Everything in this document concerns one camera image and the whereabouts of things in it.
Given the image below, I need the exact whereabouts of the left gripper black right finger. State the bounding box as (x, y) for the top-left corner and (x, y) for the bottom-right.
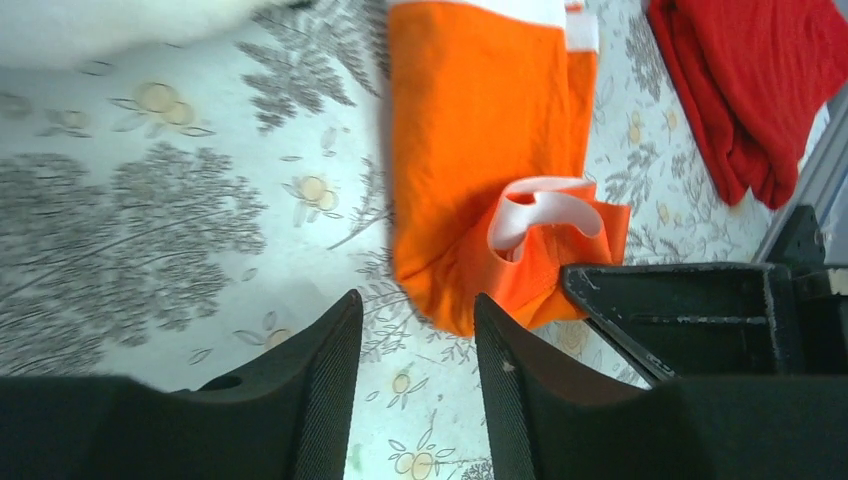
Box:
(474, 295), (847, 479)

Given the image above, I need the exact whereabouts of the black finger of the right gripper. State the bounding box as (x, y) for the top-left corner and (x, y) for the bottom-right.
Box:
(561, 262), (805, 385)

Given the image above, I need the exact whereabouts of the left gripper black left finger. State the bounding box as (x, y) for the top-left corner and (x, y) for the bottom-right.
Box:
(1, 290), (363, 479)

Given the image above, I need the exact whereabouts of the orange underwear white trim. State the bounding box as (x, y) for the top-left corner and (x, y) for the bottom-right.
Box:
(387, 1), (630, 336)

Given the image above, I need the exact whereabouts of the floral bed sheet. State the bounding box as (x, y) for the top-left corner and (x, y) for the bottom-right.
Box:
(0, 0), (829, 480)

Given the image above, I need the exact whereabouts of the red folded cloth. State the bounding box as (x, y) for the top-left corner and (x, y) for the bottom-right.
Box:
(646, 0), (847, 210)

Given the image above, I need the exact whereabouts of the black white checkered pillow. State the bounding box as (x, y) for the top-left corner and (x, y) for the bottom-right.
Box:
(1, 0), (303, 69)

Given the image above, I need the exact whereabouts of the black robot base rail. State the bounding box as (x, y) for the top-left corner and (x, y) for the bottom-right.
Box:
(766, 204), (847, 375)

